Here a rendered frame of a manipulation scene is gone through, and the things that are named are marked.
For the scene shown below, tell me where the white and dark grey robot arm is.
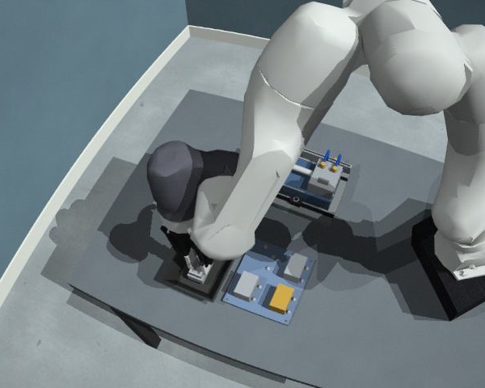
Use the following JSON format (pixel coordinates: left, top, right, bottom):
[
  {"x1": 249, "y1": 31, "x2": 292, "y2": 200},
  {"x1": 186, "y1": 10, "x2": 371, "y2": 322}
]
[{"x1": 147, "y1": 0, "x2": 485, "y2": 280}]

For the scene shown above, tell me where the yellow rectangular block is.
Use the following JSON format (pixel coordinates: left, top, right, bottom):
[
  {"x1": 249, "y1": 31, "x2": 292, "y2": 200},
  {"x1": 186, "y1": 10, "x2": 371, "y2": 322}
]
[{"x1": 269, "y1": 284, "x2": 294, "y2": 315}]

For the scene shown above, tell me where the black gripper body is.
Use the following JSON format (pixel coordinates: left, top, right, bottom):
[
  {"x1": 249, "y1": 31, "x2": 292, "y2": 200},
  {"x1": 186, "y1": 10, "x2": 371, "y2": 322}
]
[{"x1": 169, "y1": 230, "x2": 192, "y2": 243}]

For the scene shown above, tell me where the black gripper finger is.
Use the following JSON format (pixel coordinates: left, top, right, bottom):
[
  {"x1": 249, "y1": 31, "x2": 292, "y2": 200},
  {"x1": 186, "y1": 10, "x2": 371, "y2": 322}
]
[
  {"x1": 160, "y1": 224, "x2": 195, "y2": 269},
  {"x1": 188, "y1": 241, "x2": 214, "y2": 275}
]

